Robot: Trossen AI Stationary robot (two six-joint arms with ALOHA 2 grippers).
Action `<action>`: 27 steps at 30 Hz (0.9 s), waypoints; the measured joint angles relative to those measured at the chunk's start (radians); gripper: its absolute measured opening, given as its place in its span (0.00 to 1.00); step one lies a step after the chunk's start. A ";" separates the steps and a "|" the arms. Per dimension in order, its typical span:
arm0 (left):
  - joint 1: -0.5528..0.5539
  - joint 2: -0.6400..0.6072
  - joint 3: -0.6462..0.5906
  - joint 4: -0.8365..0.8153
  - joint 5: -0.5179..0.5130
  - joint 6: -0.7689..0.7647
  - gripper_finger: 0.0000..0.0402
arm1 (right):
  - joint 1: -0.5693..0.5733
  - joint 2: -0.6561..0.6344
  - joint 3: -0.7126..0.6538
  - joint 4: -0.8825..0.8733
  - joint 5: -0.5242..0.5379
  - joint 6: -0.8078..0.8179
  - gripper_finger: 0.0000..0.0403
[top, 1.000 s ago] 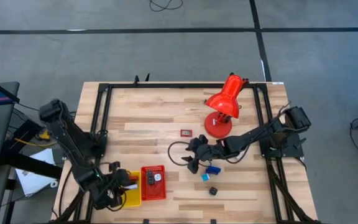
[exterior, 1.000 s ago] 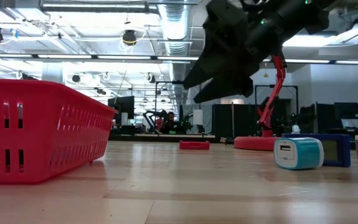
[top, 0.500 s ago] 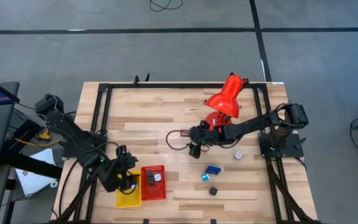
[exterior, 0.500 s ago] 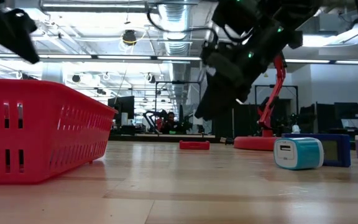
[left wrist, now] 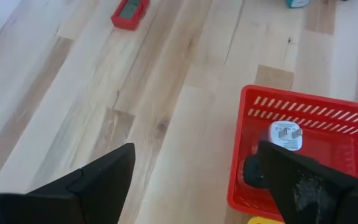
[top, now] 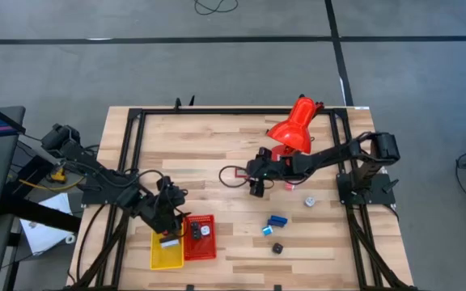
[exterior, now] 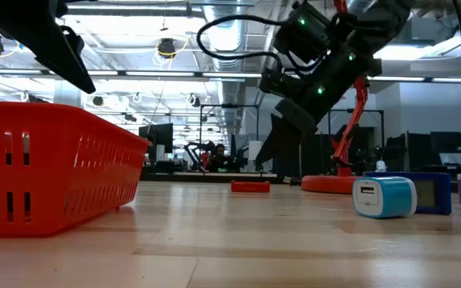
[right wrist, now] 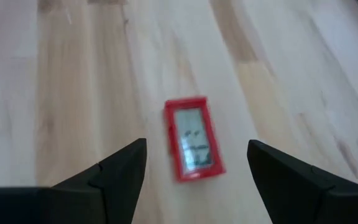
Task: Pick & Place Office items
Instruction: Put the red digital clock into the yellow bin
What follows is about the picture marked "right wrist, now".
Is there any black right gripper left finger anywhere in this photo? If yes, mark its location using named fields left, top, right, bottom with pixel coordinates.
left=0, top=138, right=148, bottom=224

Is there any red digital clock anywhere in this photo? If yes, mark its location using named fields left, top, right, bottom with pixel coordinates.
left=162, top=95, right=227, bottom=184

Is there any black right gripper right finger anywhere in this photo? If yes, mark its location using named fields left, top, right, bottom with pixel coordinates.
left=247, top=139, right=358, bottom=224

